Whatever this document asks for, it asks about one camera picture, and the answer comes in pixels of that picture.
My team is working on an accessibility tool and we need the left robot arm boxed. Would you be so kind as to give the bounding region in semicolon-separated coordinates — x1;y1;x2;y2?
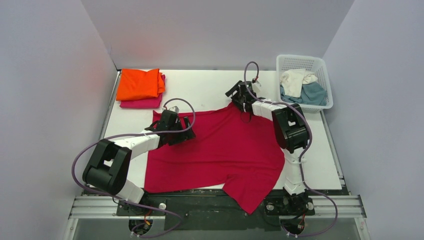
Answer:
82;109;196;215

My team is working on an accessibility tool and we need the folded orange t-shirt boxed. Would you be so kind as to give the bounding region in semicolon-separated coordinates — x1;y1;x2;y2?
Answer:
116;68;166;101

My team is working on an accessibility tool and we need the folded pink t-shirt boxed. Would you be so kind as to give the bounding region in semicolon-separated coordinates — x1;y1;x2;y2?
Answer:
119;72;166;109

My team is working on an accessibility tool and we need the white plastic basket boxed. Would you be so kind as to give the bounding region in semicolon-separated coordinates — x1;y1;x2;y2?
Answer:
276;54;334;113

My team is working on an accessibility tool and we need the white cloth in basket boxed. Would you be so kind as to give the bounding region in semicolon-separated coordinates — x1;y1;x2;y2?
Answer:
279;68;318;98

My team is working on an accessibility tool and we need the red t-shirt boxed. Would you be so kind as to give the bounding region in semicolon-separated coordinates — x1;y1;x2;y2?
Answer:
144;104;285;214

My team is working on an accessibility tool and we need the aluminium rail frame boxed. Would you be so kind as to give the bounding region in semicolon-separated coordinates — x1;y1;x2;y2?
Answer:
63;195;371;240

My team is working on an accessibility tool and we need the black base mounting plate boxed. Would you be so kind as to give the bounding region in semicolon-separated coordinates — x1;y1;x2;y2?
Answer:
82;188;349;232

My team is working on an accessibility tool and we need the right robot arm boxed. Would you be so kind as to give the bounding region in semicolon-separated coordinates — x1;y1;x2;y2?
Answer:
225;80;311;215

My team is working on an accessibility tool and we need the blue cloth in basket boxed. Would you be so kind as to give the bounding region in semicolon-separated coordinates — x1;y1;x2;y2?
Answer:
280;82;328;106

